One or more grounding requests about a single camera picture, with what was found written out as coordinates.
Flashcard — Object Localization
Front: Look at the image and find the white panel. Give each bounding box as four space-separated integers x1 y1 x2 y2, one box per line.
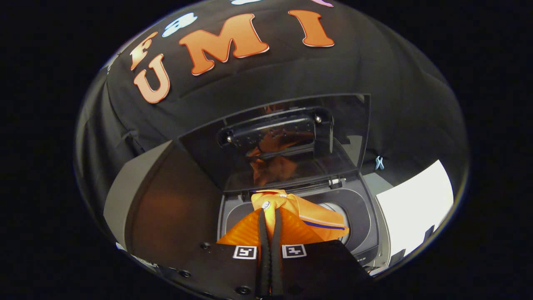
374 159 454 260

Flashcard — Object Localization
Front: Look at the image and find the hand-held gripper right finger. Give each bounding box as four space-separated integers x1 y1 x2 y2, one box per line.
271 207 372 299

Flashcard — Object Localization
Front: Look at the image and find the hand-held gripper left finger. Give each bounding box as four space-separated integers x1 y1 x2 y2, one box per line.
160 207 270 299

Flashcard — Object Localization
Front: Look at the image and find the black backdrop cloth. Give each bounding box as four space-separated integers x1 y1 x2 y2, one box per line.
75 0 469 236

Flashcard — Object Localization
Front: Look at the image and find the dark washing machine lid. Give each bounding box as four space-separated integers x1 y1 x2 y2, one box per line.
178 93 371 193

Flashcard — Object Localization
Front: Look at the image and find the orange yellow shirt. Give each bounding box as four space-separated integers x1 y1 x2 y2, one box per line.
250 189 350 243

